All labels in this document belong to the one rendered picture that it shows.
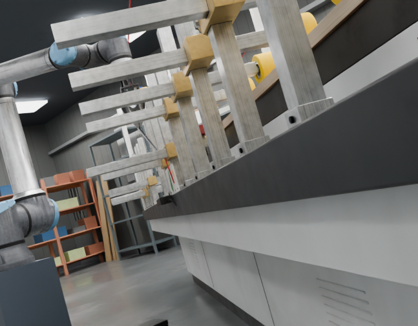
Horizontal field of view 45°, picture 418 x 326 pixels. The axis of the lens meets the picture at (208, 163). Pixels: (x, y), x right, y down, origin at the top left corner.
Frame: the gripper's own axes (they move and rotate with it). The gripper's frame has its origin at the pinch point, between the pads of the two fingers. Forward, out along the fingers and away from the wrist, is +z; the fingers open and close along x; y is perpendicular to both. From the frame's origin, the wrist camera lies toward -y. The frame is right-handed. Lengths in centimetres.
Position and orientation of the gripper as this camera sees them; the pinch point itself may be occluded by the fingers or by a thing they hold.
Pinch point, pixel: (138, 124)
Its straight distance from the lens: 195.6
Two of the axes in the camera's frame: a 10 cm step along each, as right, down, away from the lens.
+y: 1.6, -1.2, -9.8
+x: 9.5, -2.6, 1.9
